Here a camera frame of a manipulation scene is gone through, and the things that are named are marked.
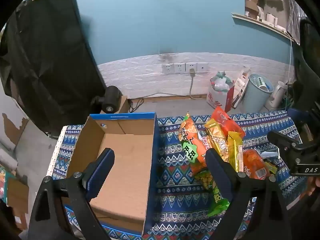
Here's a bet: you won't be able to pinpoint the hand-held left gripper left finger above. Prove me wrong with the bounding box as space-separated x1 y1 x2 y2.
27 147 115 240

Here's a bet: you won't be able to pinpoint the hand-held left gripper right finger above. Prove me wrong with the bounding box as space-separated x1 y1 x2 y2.
205 148 293 240

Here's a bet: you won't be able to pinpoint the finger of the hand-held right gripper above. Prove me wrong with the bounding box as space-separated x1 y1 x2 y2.
267 130 302 152
287 108 311 126

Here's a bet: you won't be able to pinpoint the dark snack packet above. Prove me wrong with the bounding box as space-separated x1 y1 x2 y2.
260 150 279 160

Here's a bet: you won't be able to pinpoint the narrow yellow snack packet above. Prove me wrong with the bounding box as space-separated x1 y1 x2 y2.
227 131 243 173

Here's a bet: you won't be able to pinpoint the blue cardboard box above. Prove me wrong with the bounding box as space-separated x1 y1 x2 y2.
66 112 160 237

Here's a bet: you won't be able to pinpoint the green pea snack packet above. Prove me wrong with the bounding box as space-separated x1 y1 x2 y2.
195 170 230 218

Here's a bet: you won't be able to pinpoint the small yellow-green snack packet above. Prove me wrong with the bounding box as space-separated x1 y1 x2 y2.
265 161 278 174

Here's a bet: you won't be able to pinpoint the wide yellow snack packet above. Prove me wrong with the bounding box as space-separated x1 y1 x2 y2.
204 119 232 162

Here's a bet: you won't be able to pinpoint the orange snack packet green label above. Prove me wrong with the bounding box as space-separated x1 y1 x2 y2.
178 112 208 175

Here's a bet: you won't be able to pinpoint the red snack packet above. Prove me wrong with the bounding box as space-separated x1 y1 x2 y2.
211 106 245 140

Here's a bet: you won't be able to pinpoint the person's right hand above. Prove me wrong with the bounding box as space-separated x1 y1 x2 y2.
309 176 320 195

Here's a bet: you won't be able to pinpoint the white kettle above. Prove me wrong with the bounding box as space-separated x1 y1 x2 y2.
265 81 288 110

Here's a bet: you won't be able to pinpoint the blue patterned tablecloth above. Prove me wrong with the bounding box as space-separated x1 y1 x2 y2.
47 110 307 240

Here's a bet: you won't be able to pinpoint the light blue trash bin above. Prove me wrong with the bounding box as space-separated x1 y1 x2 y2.
241 74 274 113

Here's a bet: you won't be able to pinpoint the white and red packaging board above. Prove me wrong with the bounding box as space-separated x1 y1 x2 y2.
232 66 251 108

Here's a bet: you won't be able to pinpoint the white and red carton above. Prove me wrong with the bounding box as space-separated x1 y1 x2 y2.
207 85 235 112

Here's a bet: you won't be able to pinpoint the clear plastic bag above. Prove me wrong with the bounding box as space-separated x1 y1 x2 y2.
210 71 232 92

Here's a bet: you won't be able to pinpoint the brown cardboard boxes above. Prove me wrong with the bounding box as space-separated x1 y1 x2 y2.
5 177 29 230

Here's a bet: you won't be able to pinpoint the black cloth backdrop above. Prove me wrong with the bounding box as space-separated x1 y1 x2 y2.
0 0 108 133

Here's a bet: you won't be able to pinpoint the thin white cord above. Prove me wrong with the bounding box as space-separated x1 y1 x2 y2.
287 37 293 85

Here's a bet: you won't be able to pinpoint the black camera on box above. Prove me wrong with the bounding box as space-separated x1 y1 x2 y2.
91 85 123 113

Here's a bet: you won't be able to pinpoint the black cable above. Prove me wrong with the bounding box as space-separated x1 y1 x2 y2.
128 98 145 113

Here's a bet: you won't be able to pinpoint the beige plug with cable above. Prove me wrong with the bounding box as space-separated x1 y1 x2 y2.
189 69 208 99

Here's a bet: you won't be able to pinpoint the white wall shelf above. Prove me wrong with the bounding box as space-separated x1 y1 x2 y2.
232 12 300 45

